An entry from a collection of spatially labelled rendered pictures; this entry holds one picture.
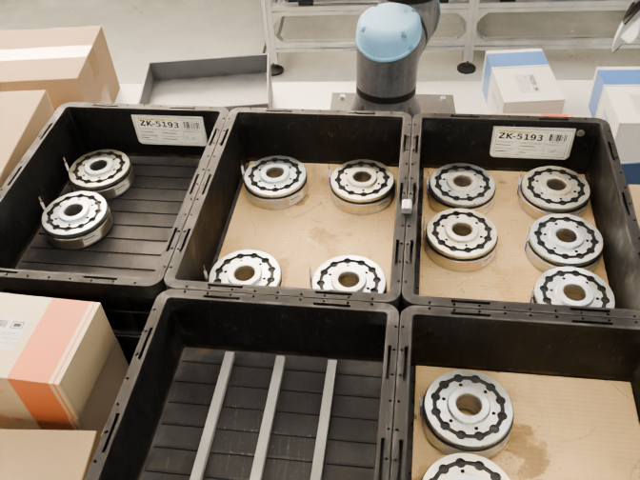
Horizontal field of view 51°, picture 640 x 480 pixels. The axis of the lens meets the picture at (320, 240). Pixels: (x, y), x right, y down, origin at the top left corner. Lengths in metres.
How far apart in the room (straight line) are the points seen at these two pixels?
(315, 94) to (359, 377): 0.87
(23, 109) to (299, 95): 0.60
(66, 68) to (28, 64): 0.09
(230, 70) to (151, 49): 1.83
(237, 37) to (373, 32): 2.15
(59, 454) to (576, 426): 0.60
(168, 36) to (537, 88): 2.32
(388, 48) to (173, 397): 0.71
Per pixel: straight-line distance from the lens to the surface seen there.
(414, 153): 1.03
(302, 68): 3.08
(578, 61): 3.19
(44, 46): 1.63
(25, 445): 0.88
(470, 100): 1.57
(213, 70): 1.59
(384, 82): 1.28
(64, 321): 0.88
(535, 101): 1.43
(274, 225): 1.06
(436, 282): 0.97
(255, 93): 1.51
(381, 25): 1.27
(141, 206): 1.15
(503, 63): 1.53
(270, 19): 2.93
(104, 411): 0.95
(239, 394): 0.87
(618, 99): 1.47
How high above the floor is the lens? 1.56
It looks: 45 degrees down
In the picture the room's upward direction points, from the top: 4 degrees counter-clockwise
